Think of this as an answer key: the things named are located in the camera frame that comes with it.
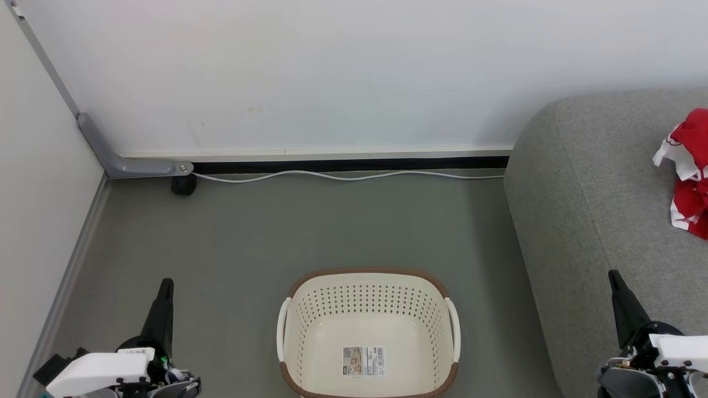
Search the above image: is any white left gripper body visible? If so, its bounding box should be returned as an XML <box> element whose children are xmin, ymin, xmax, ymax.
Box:
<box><xmin>45</xmin><ymin>335</ymin><xmax>173</xmax><ymax>398</ymax></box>

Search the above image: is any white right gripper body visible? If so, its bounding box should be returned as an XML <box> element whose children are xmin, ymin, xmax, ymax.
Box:
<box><xmin>624</xmin><ymin>323</ymin><xmax>708</xmax><ymax>373</ymax></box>

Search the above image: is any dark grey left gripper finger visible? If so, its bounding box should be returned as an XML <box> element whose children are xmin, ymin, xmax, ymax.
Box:
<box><xmin>140</xmin><ymin>278</ymin><xmax>175</xmax><ymax>346</ymax></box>

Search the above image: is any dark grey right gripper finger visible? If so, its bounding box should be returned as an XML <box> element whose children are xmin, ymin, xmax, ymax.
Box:
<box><xmin>608</xmin><ymin>269</ymin><xmax>653</xmax><ymax>349</ymax></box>

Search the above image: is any red and white garment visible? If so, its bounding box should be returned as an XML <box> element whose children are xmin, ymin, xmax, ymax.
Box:
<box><xmin>653</xmin><ymin>108</ymin><xmax>708</xmax><ymax>240</ymax></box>

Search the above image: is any grey fabric sofa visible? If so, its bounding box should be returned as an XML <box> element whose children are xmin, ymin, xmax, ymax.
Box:
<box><xmin>503</xmin><ymin>88</ymin><xmax>708</xmax><ymax>398</ymax></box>

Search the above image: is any grey floor skirting strip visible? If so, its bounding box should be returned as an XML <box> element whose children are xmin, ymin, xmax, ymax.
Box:
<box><xmin>17</xmin><ymin>172</ymin><xmax>110</xmax><ymax>398</ymax></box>

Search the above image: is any cream perforated laundry basket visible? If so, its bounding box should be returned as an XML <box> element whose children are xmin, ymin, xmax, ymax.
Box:
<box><xmin>277</xmin><ymin>268</ymin><xmax>461</xmax><ymax>398</ymax></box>

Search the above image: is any grey metal frame bracket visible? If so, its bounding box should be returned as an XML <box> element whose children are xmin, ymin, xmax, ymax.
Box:
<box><xmin>3</xmin><ymin>0</ymin><xmax>195</xmax><ymax>179</ymax></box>

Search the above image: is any black white wall base rail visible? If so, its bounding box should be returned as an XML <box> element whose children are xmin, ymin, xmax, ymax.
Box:
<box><xmin>119</xmin><ymin>145</ymin><xmax>515</xmax><ymax>175</ymax></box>

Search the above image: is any white floor cable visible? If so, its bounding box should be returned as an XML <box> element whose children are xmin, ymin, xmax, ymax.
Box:
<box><xmin>191</xmin><ymin>169</ymin><xmax>505</xmax><ymax>184</ymax></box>

